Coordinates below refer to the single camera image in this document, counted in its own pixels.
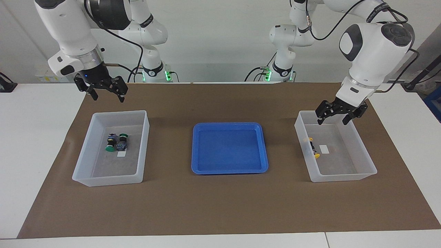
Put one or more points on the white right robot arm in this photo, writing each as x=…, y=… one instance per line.
x=69, y=31

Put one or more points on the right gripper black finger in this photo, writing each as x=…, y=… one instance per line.
x=93, y=93
x=120, y=88

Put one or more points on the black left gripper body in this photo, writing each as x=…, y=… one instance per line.
x=346, y=107

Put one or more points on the white cardboard box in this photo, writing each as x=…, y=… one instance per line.
x=44, y=77

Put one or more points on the blue plastic crate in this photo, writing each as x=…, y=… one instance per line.
x=434, y=103

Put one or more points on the translucent white plastic box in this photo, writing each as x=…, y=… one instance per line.
x=337, y=165
x=113, y=168

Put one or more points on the brown table mat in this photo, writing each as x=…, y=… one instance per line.
x=220, y=206

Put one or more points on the white paper label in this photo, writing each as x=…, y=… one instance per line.
x=122, y=154
x=323, y=149

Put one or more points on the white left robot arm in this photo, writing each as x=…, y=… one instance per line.
x=372, y=58

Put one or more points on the black stand pole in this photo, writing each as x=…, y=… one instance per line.
x=422, y=74

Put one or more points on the blue plastic tray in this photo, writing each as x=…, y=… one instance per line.
x=227, y=148

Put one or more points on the black flat device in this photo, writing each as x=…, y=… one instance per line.
x=7, y=86

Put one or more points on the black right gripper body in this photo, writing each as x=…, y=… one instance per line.
x=95, y=77

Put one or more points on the yellow push button switch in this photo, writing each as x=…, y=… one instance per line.
x=310, y=139
x=316, y=155

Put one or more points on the green push button switch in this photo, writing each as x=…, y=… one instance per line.
x=110, y=143
x=121, y=141

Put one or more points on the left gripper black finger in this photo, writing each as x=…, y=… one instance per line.
x=356, y=113
x=324, y=110

